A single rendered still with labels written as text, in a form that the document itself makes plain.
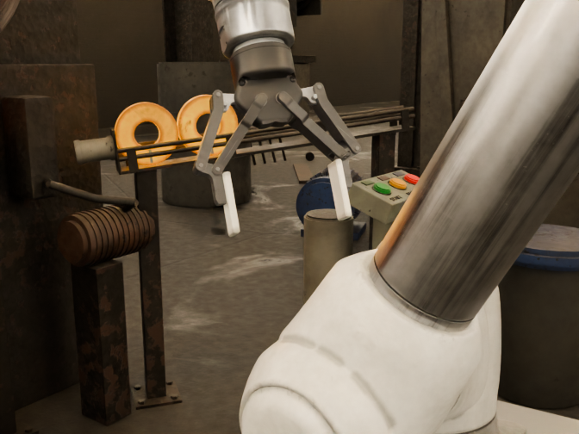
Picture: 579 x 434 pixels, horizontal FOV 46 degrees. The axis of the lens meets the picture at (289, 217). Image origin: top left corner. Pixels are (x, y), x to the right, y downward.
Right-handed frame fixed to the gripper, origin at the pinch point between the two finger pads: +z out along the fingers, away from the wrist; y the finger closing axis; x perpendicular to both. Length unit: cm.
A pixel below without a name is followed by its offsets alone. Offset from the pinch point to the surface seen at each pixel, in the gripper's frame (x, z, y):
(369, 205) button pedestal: -59, -8, -38
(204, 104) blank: -86, -42, -11
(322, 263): -77, 2, -31
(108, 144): -88, -35, 13
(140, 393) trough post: -117, 26, 12
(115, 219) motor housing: -89, -17, 14
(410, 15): -354, -187, -238
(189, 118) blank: -87, -40, -7
